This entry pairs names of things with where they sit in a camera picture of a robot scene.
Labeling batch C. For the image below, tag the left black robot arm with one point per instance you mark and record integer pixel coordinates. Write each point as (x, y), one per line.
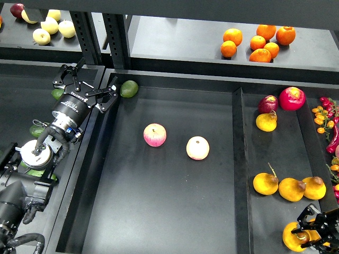
(26, 171)

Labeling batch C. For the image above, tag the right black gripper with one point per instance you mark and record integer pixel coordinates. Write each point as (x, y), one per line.
(325, 224)

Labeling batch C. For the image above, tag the pink red apple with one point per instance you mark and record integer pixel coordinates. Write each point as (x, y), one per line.
(155, 135)

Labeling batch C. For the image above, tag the yellow pear behind arm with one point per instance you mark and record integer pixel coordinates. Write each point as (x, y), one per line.
(315, 188)

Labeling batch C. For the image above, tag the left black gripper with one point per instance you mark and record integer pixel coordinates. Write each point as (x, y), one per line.
(72, 106)

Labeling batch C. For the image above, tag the orange front bottom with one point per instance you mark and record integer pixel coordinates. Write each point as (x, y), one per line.
(260, 55)

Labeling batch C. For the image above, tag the yellow pear shelf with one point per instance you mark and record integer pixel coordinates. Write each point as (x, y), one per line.
(41, 37)
(55, 14)
(67, 29)
(50, 25)

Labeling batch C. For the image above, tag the yellow pear shelf front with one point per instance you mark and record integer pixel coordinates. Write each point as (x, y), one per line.
(41, 37)

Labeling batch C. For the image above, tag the orange far left top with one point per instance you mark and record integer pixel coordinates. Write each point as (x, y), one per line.
(234, 35)

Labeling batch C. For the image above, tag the pale yellow pink apple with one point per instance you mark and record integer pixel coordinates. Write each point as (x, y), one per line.
(197, 148)

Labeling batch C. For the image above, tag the yellow pear shelf middle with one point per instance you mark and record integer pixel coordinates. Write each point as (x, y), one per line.
(50, 25)

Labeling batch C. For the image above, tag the yellow pear under label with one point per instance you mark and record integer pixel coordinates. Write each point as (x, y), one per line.
(26, 18)

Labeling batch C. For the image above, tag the dark red apple on shelf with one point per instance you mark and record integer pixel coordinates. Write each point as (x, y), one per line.
(16, 10)

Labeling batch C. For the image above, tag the black metal shelf upright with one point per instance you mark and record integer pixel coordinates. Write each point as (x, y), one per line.
(103, 38)

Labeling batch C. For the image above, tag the orange top middle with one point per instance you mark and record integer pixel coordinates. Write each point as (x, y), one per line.
(266, 31)

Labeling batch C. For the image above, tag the orange right small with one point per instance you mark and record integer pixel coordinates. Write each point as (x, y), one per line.
(273, 48)

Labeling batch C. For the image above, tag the dark red small apple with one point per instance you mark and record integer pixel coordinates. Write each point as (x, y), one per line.
(268, 104)

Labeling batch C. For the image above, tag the red pomegranate fruit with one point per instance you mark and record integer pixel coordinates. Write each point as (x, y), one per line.
(292, 99)

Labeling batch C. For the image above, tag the red chili pepper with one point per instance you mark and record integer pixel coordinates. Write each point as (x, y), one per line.
(334, 142)

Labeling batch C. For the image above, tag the orange far left bottom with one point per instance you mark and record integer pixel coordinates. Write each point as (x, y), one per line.
(228, 49)

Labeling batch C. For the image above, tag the orange centre small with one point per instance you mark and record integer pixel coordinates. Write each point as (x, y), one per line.
(257, 42)

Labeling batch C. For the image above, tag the yellow pear upper right tray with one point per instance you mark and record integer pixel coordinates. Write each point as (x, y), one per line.
(267, 122)

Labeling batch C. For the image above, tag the green avocado left tray top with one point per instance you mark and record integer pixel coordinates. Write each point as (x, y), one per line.
(57, 93)

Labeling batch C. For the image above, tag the green avocado at tray corner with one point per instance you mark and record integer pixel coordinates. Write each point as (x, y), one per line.
(129, 89)

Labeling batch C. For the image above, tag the yellow pear shelf top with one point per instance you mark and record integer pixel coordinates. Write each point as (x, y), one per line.
(55, 14)

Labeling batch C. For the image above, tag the black centre tray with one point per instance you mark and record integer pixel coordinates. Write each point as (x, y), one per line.
(158, 199)

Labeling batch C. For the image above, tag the yellow pear shelf right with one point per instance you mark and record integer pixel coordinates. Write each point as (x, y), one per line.
(67, 29)

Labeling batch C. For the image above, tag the black tray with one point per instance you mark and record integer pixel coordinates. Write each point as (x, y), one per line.
(25, 96)
(293, 149)
(158, 199)

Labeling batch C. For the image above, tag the green avocado lower pile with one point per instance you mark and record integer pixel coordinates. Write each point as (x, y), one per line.
(24, 165)

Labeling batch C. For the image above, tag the black left tray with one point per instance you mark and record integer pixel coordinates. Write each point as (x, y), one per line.
(25, 96)

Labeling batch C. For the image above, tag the orange small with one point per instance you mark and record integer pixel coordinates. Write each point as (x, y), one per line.
(257, 42)
(273, 48)

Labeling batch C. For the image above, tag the black right tray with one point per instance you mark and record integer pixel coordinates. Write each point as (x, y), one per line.
(293, 149)

